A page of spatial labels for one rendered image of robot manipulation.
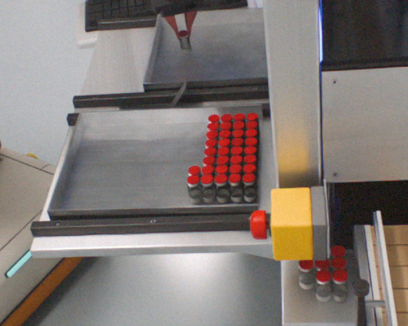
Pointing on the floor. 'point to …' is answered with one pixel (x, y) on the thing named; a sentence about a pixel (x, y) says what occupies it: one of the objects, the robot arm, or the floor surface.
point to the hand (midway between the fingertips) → (182, 33)
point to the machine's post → (294, 90)
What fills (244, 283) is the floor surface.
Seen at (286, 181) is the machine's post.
